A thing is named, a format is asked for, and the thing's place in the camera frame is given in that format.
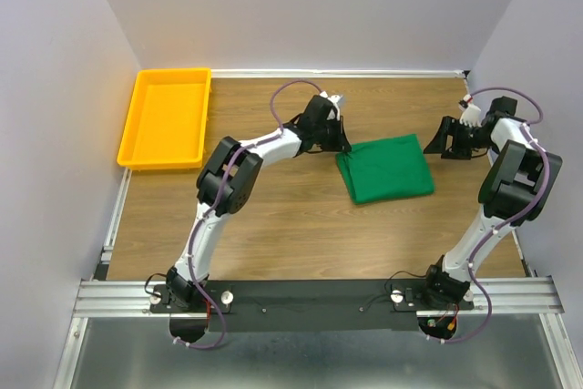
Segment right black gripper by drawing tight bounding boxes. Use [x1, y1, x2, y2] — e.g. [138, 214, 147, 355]
[422, 116, 496, 161]

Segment green t shirt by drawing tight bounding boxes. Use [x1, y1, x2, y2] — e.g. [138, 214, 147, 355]
[335, 134, 435, 205]

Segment yellow plastic tray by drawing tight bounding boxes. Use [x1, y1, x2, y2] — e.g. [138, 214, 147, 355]
[117, 67, 211, 170]

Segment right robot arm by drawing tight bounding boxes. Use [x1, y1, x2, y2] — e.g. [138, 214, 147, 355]
[418, 94, 562, 309]

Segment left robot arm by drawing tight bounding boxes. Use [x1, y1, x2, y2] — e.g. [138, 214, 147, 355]
[166, 92, 352, 312]

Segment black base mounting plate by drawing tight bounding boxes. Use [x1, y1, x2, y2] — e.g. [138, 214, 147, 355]
[149, 278, 474, 333]

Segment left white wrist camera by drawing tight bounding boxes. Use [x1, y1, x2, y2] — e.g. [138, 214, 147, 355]
[319, 91, 345, 120]

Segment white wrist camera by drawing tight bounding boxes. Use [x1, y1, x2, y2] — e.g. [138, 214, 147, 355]
[458, 94, 481, 128]
[319, 91, 345, 120]

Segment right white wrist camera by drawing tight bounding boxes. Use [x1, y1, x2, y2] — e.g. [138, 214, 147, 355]
[458, 94, 481, 128]

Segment aluminium front rail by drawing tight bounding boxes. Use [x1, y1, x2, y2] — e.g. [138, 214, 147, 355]
[73, 277, 564, 318]

